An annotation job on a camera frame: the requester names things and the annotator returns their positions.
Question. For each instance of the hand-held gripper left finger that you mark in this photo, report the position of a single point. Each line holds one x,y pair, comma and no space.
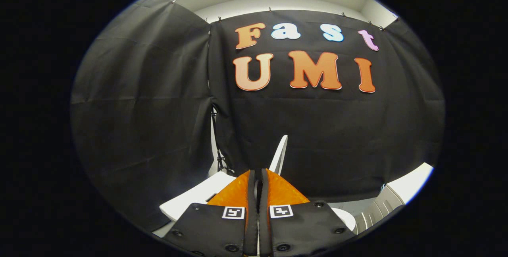
251,209

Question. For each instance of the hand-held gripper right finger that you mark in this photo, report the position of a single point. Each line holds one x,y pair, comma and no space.
264,209

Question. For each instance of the white toilet lid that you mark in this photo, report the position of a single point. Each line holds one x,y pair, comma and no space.
279,155

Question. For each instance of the white toilet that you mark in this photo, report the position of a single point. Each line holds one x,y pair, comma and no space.
190,203

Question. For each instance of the black backdrop cloth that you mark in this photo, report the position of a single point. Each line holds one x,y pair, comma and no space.
317,138

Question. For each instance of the white drawer cabinet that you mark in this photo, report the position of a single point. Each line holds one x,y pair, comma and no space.
412,181

